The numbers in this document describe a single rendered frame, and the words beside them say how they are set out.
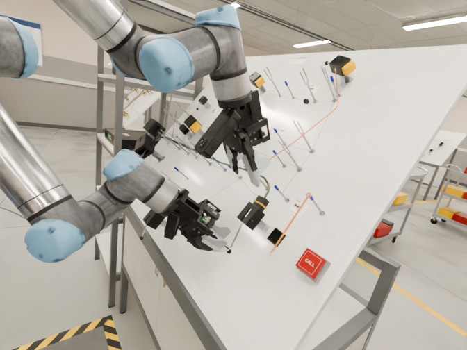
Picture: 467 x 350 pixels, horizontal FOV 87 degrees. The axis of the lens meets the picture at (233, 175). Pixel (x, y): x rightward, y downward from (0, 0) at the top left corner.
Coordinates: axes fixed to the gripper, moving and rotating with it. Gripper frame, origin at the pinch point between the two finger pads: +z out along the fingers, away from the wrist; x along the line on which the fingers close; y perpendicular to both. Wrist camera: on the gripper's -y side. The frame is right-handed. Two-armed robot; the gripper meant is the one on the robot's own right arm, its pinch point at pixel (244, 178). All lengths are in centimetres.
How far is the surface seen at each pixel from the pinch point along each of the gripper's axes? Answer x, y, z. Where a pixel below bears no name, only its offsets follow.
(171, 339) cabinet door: 16, -38, 61
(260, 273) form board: -9.0, -6.9, 22.9
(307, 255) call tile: -17.7, 1.6, 15.1
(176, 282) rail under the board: 12.1, -26.0, 31.6
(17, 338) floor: 91, -112, 87
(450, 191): 54, 409, 294
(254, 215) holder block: -2.3, -1.0, 10.6
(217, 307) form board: -5.2, -20.1, 29.0
